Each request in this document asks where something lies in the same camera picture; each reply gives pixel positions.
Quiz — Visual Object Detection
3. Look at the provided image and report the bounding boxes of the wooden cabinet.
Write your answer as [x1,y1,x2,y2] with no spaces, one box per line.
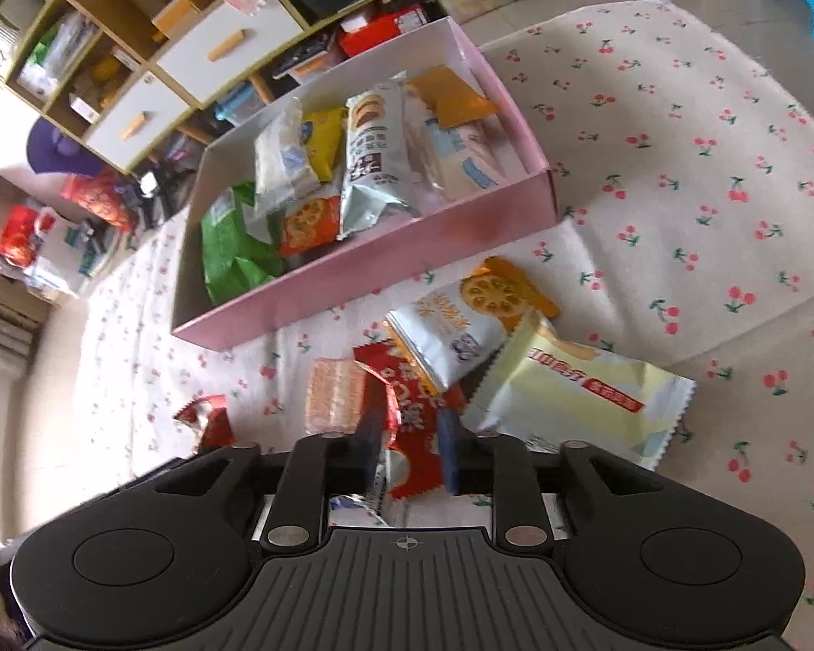
[3,0,354,174]

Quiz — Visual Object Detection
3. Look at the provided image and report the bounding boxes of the gold foil snack packet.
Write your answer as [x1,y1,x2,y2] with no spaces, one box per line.
[407,64,501,129]

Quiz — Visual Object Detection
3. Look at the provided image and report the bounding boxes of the clear plastic storage box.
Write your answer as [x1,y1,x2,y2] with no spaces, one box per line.
[213,81,267,126]

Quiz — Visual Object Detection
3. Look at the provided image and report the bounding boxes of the purple hat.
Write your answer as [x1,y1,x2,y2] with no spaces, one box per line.
[26,115,108,177]

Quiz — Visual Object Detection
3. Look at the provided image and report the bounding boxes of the orange white biscuit packet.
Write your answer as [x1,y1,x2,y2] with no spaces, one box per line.
[276,195,344,260]
[385,256,561,394]

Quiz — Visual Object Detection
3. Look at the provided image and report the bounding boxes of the red flat box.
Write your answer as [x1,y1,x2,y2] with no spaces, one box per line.
[339,5,428,59]

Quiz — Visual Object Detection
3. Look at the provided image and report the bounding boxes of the cherry print tablecloth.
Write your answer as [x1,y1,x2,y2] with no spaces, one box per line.
[74,0,814,651]

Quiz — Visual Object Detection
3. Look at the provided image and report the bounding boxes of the small red snack packet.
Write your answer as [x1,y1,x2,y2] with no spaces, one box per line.
[173,394,235,454]

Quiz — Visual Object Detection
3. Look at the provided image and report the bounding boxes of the silver biscuit packet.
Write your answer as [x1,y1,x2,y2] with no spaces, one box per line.
[339,81,423,241]

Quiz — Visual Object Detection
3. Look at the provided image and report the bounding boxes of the orange box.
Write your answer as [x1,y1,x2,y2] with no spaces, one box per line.
[150,0,218,38]

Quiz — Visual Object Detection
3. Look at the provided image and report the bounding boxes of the clear white snack packet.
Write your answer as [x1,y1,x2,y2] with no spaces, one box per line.
[253,98,321,218]
[403,98,510,205]

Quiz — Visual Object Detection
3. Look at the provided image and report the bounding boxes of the white drawer wooden handle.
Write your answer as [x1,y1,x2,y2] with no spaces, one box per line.
[85,71,194,174]
[155,0,306,110]

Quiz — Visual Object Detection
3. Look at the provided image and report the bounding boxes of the red printed bag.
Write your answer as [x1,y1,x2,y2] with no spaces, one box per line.
[60,171,140,232]

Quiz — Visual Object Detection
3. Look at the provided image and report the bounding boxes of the yellow chip packet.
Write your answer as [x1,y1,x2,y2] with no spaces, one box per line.
[303,106,348,183]

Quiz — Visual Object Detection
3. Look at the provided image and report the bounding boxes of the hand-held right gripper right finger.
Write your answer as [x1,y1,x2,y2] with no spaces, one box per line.
[436,410,662,549]

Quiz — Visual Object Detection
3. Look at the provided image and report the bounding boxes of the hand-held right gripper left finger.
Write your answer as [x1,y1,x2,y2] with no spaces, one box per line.
[156,380,387,550]

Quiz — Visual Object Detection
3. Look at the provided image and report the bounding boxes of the pale yellow snack packet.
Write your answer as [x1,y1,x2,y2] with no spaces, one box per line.
[461,315,696,472]

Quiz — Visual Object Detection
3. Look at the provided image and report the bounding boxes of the pink cardboard box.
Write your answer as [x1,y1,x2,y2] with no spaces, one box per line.
[171,15,558,354]

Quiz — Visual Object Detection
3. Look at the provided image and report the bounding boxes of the orange translucent snack packet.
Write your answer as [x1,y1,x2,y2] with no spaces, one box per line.
[305,358,368,436]

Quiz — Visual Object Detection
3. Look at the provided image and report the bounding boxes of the green snack packet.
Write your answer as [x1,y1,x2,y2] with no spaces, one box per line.
[200,182,287,306]

